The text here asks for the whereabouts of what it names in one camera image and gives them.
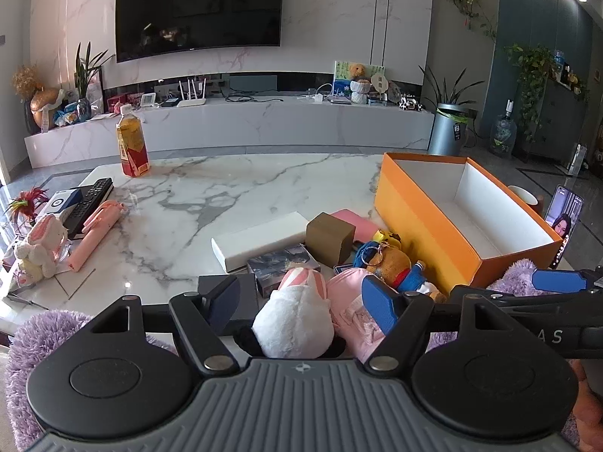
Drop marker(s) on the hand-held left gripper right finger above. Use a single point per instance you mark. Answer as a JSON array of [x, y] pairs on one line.
[[379, 303]]

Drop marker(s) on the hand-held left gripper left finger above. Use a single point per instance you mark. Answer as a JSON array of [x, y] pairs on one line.
[[226, 299]]

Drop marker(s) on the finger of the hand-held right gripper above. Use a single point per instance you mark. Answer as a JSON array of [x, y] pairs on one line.
[[499, 299], [558, 280]]

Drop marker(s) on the black square box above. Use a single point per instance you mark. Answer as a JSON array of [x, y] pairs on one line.
[[249, 292]]

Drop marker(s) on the white long box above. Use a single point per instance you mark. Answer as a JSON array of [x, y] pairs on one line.
[[254, 245]]

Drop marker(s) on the picture printed card box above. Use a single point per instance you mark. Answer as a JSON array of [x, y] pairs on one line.
[[278, 263]]

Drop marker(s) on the pink card wallet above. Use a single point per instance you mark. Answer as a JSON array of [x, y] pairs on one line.
[[358, 226]]

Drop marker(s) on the orange cardboard box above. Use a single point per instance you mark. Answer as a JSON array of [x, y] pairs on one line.
[[424, 226]]

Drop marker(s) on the person's right forearm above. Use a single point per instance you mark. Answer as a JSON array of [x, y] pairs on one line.
[[592, 405]]

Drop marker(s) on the pink fabric pouch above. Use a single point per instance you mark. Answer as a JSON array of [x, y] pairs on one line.
[[348, 306]]

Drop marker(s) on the smartphone with pink case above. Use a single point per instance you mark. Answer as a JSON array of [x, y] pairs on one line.
[[563, 221]]

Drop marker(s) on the yellow duck toy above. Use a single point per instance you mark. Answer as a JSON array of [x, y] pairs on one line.
[[384, 236]]

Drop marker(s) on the large white pink bunny plush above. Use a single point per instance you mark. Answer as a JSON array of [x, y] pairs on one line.
[[292, 320]]

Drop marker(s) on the brown cube box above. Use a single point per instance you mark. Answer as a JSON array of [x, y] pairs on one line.
[[329, 240]]

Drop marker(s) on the red mug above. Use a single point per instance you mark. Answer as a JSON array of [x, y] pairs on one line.
[[520, 193]]

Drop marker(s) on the clear acrylic stand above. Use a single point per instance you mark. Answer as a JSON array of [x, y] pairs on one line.
[[577, 157]]

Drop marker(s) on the pink selfie stick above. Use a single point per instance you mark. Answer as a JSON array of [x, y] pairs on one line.
[[94, 235]]

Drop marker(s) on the clear water jug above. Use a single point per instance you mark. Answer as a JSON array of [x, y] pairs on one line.
[[503, 134]]

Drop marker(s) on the grey cabinet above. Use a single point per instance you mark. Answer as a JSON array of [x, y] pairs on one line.
[[560, 122]]

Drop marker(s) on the black remote control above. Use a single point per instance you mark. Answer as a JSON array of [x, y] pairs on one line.
[[89, 202]]

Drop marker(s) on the silver trash can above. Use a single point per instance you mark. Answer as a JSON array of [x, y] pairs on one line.
[[445, 132]]

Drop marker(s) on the purple fuzzy blanket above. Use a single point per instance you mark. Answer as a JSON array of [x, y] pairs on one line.
[[52, 334]]

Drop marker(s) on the orange tea bottle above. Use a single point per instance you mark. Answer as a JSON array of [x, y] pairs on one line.
[[132, 146]]

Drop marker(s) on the small white bunny plush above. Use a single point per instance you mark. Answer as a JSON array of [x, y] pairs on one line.
[[40, 245]]

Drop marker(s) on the white and blue box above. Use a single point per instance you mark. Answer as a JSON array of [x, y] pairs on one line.
[[59, 200]]

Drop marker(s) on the white router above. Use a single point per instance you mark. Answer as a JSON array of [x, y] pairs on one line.
[[191, 101]]

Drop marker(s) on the black and white toy cow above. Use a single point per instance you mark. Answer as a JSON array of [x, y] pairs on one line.
[[409, 103]]

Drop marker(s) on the ivy plant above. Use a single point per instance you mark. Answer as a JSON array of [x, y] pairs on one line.
[[532, 70]]

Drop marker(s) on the white desk thermometer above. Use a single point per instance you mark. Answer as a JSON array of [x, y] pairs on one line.
[[147, 100]]

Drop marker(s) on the white charger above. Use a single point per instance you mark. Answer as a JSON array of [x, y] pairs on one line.
[[320, 98]]

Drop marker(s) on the long leaf potted plant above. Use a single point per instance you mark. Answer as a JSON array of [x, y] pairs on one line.
[[443, 89]]

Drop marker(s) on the round wooden sign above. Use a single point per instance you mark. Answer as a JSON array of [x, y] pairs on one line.
[[378, 84]]

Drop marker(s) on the red feather toy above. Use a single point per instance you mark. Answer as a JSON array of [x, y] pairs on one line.
[[26, 202]]

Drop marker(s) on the child's drawing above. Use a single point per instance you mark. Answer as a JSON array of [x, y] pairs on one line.
[[341, 80]]

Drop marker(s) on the small teddy bear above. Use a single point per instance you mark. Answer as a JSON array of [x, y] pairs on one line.
[[359, 71]]

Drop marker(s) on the green plant in vase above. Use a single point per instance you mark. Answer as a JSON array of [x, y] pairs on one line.
[[85, 103]]

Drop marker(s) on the dried flowers in golden vase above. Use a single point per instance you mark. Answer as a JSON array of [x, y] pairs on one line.
[[42, 103]]

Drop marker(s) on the black flat television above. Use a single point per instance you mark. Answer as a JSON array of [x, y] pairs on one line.
[[198, 9]]

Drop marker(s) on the hanging vine plant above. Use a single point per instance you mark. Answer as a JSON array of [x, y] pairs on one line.
[[466, 2]]

